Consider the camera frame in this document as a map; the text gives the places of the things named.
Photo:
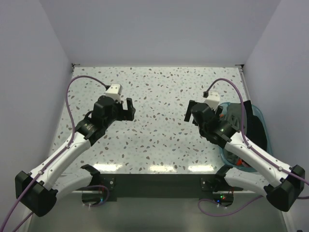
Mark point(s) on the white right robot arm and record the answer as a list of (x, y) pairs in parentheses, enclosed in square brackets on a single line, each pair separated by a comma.
[(279, 182)]

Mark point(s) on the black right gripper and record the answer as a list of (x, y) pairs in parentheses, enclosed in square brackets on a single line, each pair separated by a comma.
[(188, 113)]

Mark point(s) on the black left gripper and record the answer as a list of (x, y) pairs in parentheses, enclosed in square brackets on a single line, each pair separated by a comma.
[(125, 115)]

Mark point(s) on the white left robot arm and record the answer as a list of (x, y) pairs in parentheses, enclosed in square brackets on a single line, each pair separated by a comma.
[(36, 189)]

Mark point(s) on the teal plastic laundry basket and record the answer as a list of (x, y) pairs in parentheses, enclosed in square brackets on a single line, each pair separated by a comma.
[(253, 145)]

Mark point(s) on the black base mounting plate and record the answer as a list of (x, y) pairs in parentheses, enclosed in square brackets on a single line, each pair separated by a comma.
[(160, 185)]

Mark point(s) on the grey green t shirt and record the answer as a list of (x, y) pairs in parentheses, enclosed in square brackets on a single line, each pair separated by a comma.
[(232, 113)]

